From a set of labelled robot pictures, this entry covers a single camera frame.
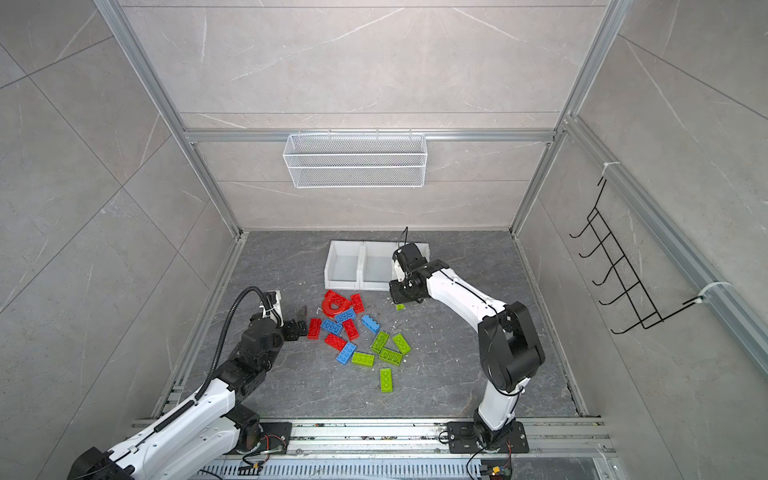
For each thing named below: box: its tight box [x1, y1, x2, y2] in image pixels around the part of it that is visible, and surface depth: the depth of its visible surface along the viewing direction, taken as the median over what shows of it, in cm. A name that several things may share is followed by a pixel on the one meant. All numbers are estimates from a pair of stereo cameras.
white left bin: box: [324, 240, 363, 290], surface depth 106 cm
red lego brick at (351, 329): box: [342, 318, 360, 341], surface depth 93 cm
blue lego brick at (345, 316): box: [334, 308, 356, 323], surface depth 96 cm
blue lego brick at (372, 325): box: [361, 314, 381, 335], surface depth 94 cm
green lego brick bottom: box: [379, 368, 393, 393], surface depth 85 cm
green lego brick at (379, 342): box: [371, 331, 390, 354], surface depth 91 cm
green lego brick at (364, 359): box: [351, 351, 375, 368], surface depth 87 cm
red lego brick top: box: [350, 293, 365, 314], surface depth 100 cm
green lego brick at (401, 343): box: [392, 333, 412, 355], surface depth 92 cm
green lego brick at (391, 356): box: [379, 348, 403, 366], surface depth 88 cm
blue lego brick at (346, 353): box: [336, 341, 357, 365], surface depth 88 cm
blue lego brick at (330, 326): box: [320, 318, 343, 335], surface depth 95 cm
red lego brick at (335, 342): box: [324, 333, 347, 352], surface depth 90 cm
